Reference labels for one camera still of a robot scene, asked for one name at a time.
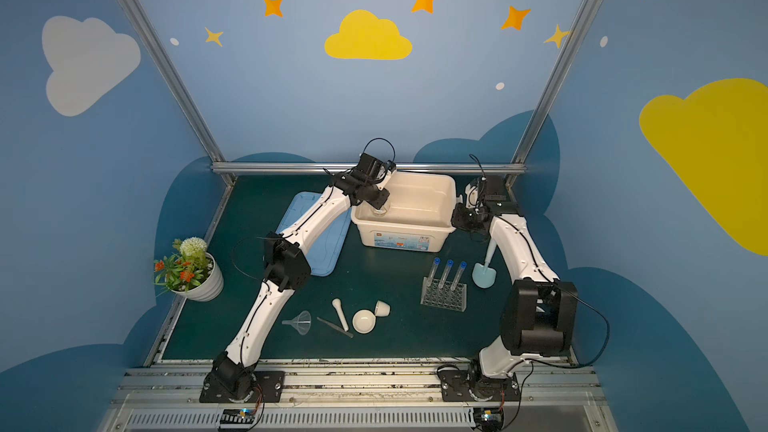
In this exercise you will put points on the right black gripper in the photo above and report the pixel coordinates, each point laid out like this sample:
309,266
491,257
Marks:
471,219

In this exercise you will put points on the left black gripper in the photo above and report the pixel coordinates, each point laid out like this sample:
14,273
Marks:
372,193

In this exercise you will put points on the clear glass petri dish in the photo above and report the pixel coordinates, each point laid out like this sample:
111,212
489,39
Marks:
380,212

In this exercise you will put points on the test tube blue cap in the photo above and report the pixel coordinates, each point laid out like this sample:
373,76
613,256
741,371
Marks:
445,273
432,272
456,281

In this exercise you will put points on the clear test tube rack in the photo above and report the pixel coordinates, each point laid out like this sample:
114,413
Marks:
444,298

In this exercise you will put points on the white ceramic pestle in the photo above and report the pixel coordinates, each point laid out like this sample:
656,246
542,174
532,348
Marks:
337,305

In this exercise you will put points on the small white crucible cup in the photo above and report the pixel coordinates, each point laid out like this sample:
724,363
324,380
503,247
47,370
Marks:
382,309

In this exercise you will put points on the white ceramic mortar bowl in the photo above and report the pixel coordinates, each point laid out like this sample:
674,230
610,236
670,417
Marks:
364,321

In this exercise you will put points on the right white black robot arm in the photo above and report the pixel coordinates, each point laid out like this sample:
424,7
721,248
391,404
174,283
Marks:
539,315

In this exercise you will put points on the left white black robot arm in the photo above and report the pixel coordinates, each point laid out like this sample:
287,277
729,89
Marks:
287,269

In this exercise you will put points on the white plastic storage bin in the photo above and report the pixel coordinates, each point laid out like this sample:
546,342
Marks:
419,219

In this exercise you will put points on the light blue plastic scoop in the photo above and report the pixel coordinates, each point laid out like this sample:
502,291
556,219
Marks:
483,275

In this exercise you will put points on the light blue bin lid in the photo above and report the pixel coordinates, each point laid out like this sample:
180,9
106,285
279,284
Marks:
319,224

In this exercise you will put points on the glass stirring rod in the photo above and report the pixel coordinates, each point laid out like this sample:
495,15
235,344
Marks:
335,327

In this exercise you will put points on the clear plastic funnel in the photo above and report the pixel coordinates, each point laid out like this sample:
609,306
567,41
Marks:
301,323

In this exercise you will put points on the potted flower plant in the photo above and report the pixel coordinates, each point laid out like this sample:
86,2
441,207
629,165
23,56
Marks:
191,271

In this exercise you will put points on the right controller circuit board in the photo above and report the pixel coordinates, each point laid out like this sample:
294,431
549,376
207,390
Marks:
488,420

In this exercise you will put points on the controller circuit board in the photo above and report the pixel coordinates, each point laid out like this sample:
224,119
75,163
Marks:
488,420
239,419

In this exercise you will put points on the left controller circuit board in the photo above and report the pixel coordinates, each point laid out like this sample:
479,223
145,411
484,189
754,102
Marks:
239,419

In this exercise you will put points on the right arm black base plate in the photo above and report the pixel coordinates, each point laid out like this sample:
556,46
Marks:
470,385

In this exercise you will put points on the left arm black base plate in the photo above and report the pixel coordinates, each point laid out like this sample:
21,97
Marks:
264,385

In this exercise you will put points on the aluminium rail base frame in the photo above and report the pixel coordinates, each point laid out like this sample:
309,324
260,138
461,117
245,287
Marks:
358,395

